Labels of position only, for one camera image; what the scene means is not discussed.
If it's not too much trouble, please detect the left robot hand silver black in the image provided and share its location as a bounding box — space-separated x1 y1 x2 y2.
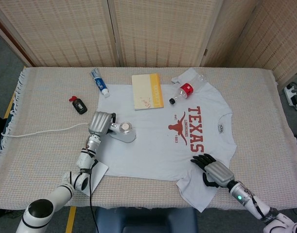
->
88 111 117 135

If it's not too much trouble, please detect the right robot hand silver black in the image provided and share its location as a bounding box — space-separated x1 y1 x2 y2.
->
191 153 236 189

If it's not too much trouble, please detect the white handheld iron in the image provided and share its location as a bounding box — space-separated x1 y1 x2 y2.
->
105 120 137 143

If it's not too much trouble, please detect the white Texas print T-shirt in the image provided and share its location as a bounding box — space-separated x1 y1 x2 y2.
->
89 67 238 214

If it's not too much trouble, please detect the small black bottle red cap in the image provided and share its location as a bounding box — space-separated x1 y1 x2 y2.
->
69 96 88 115

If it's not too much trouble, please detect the blue white toothpaste tube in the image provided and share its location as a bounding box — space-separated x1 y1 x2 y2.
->
90 68 111 98

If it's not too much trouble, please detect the white rectangular card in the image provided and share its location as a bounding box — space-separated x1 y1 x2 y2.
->
84 161 109 196

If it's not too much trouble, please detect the cream yellow book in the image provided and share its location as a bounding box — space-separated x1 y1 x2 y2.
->
131 73 165 112

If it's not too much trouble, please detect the beige woven tablecloth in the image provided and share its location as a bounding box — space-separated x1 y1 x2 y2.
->
0 66 297 211

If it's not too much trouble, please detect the blue padded seat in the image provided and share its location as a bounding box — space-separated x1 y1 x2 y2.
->
94 207 199 233

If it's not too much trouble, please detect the clear bottle red label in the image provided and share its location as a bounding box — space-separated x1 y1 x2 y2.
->
169 74 207 105

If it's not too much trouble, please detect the beige folding screen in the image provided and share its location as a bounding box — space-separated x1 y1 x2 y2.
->
0 0 297 84

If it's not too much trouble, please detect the white power strip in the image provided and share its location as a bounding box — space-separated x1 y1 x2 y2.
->
284 82 297 107

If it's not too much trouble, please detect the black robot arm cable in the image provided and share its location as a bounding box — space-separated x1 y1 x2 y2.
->
88 160 102 233

